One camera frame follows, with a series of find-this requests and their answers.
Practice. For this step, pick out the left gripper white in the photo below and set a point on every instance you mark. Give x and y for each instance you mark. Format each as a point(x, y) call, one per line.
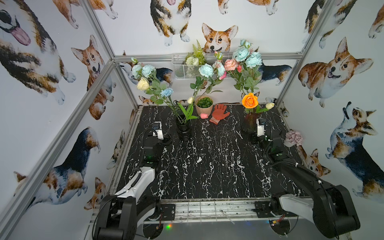
point(163, 140)

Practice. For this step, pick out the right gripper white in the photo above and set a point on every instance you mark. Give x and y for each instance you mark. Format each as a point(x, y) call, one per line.
point(255, 138)

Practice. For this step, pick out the small blue carnation stem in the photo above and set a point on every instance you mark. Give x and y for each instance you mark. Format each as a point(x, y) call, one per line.
point(166, 97)

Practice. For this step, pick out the blue and yellow rose spray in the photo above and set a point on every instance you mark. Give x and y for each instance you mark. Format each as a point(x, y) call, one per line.
point(148, 82)

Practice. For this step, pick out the light blue rose spray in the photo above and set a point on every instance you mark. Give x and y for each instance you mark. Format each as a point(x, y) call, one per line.
point(210, 76)

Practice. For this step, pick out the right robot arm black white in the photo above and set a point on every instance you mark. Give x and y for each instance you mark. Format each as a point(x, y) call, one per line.
point(330, 208)

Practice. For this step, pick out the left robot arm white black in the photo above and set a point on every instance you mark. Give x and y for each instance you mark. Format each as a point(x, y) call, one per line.
point(121, 214)

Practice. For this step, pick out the dark glass right vase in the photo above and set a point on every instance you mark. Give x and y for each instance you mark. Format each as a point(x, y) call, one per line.
point(250, 123)

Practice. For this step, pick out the white tulip right vase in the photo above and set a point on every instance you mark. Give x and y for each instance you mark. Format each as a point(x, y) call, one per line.
point(267, 107)

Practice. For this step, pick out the white tulip vase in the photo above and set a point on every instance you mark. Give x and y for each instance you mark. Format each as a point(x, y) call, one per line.
point(267, 107)
point(187, 113)

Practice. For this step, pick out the black left vase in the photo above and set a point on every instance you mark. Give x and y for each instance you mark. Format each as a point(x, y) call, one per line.
point(183, 128)

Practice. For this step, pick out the white tulip left vase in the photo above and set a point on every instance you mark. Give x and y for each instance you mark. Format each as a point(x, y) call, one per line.
point(187, 113)

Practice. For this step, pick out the orange rose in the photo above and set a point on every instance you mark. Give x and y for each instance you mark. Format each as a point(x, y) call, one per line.
point(250, 101)

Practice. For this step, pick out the mauve hydrangea flower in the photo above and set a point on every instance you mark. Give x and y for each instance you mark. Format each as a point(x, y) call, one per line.
point(293, 138)

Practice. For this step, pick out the red rubber glove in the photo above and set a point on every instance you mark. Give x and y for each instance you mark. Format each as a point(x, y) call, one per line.
point(219, 113)

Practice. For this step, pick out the pink tulip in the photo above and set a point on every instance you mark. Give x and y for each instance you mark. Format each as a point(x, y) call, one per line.
point(204, 116)

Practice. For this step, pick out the terracotta pot green plant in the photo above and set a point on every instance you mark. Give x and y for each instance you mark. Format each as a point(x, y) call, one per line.
point(204, 105)

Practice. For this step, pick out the green fern in basket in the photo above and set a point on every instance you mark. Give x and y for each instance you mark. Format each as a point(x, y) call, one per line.
point(197, 57)

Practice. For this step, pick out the white wire mesh basket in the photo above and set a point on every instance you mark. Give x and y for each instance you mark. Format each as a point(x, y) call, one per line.
point(183, 71)

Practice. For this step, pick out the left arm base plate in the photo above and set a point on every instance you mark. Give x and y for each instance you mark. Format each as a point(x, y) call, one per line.
point(163, 212)

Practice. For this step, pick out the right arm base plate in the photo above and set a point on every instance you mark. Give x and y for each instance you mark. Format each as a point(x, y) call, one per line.
point(271, 209)

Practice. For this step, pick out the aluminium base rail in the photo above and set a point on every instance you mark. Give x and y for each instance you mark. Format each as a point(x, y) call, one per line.
point(201, 211)

